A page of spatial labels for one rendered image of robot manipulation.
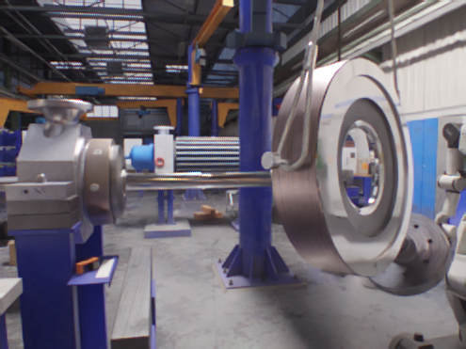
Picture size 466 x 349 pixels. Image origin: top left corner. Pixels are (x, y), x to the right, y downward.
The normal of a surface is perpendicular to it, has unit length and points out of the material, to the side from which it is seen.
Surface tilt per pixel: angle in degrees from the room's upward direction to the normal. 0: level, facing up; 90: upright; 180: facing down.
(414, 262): 50
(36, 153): 45
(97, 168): 70
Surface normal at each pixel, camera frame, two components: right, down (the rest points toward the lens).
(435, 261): -0.59, -0.62
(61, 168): 0.22, 0.07
